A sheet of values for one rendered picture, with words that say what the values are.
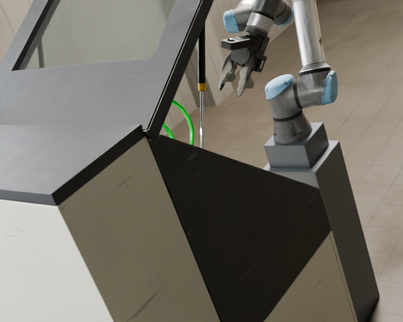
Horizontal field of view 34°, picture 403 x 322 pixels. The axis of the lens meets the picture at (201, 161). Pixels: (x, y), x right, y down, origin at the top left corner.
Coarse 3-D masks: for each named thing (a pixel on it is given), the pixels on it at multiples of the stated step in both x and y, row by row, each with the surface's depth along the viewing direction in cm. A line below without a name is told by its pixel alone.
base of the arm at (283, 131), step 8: (280, 120) 249; (288, 120) 248; (296, 120) 248; (304, 120) 250; (280, 128) 250; (288, 128) 249; (296, 128) 249; (304, 128) 250; (280, 136) 251; (288, 136) 249; (296, 136) 249; (304, 136) 250
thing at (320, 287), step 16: (320, 256) 206; (336, 256) 214; (304, 272) 199; (320, 272) 206; (336, 272) 214; (288, 288) 193; (304, 288) 199; (320, 288) 207; (336, 288) 215; (288, 304) 193; (304, 304) 200; (320, 304) 207; (336, 304) 215; (352, 304) 224; (272, 320) 186; (288, 320) 193; (304, 320) 200; (320, 320) 207; (336, 320) 215; (352, 320) 224
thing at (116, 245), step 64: (0, 128) 175; (64, 128) 158; (128, 128) 144; (0, 192) 138; (64, 192) 129; (128, 192) 142; (0, 256) 156; (64, 256) 137; (128, 256) 142; (192, 256) 159; (0, 320) 178; (64, 320) 154; (128, 320) 143; (192, 320) 159
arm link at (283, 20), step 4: (288, 4) 209; (284, 8) 205; (288, 8) 208; (284, 12) 206; (288, 12) 209; (292, 12) 213; (276, 16) 206; (280, 16) 207; (284, 16) 208; (288, 16) 210; (292, 16) 213; (276, 20) 210; (280, 20) 210; (284, 20) 211; (288, 20) 213; (276, 24) 214; (280, 24) 213; (284, 24) 214
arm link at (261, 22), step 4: (252, 16) 200; (256, 16) 199; (260, 16) 199; (264, 16) 199; (248, 20) 202; (252, 20) 200; (256, 20) 199; (260, 20) 199; (264, 20) 199; (268, 20) 199; (272, 20) 200; (248, 24) 201; (252, 24) 200; (256, 24) 199; (260, 24) 199; (264, 24) 199; (268, 24) 200; (272, 24) 201; (256, 28) 200; (260, 28) 199; (264, 28) 199; (268, 28) 200; (268, 32) 201
